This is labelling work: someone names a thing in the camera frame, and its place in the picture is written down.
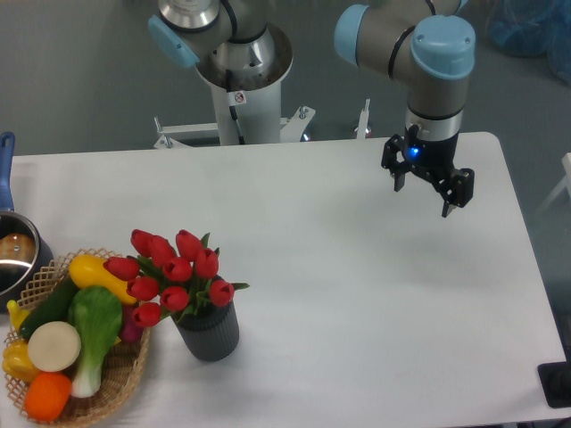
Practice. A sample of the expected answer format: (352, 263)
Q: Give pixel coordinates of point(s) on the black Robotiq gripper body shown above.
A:
(430, 160)

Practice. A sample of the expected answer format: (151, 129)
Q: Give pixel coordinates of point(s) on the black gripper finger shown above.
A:
(394, 162)
(456, 189)

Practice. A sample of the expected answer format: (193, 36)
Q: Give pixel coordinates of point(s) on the red tulip bouquet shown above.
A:
(179, 280)

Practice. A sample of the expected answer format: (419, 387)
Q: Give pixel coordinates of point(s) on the dark grey ribbed vase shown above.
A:
(210, 333)

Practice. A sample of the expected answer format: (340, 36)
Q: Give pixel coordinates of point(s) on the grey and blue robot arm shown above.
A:
(423, 45)

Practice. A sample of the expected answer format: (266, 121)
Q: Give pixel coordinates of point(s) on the blue plastic bag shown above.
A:
(533, 29)

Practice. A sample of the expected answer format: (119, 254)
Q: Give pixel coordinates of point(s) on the black device at table edge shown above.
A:
(555, 381)

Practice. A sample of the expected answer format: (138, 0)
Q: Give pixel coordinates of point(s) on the purple red radish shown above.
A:
(130, 332)

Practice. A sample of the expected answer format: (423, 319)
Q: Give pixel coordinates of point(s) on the yellow squash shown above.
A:
(87, 270)

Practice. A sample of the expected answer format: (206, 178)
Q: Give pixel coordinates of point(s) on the green bok choy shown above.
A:
(96, 314)

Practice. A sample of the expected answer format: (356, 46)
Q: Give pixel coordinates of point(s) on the woven wicker basket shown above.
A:
(122, 370)

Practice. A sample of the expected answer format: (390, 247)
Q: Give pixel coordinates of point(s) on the dark green cucumber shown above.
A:
(53, 308)

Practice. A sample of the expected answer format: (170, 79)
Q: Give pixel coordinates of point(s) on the round beige disc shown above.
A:
(54, 346)

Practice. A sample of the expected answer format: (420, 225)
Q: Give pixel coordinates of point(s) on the yellow banana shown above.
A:
(17, 314)

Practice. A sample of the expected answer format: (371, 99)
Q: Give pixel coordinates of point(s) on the orange fruit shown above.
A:
(47, 396)

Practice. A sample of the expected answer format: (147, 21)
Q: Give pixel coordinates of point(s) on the yellow bell pepper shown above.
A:
(16, 362)

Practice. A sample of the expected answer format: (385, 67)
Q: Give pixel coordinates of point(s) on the white frame at right edge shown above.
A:
(563, 186)

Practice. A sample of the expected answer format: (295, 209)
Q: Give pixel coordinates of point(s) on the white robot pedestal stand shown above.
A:
(246, 87)

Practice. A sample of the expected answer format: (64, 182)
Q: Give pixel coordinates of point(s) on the blue handled steel saucepan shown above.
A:
(23, 250)

